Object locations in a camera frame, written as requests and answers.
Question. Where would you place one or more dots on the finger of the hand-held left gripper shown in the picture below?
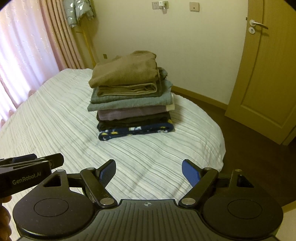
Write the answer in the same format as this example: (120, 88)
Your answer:
(23, 158)
(55, 161)

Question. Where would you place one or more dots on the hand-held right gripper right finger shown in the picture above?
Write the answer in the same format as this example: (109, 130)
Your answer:
(189, 171)

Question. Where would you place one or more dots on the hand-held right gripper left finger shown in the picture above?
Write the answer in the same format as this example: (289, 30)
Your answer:
(108, 172)

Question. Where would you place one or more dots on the brown long-sleeve top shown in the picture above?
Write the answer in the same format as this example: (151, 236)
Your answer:
(126, 69)

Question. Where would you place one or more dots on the stack of mixed folded clothes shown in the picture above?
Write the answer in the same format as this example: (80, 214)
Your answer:
(129, 103)

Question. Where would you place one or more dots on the person's left hand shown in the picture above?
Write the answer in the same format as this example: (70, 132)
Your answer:
(4, 220)

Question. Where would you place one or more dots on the bed with striped white sheet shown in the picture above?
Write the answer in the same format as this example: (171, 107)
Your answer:
(69, 115)

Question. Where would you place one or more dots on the pink curtain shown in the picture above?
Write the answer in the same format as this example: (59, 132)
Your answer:
(27, 46)

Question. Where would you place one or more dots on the wooden door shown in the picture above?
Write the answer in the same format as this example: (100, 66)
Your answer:
(270, 81)

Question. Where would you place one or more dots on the yellow coat rack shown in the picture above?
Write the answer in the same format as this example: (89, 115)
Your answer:
(87, 44)

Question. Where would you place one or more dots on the grey puffer jacket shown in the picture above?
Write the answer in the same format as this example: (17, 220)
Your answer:
(76, 11)

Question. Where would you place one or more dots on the silver door lock plate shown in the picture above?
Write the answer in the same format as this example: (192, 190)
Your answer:
(251, 30)

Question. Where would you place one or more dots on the wall socket with plug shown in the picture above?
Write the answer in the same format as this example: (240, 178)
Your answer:
(160, 5)

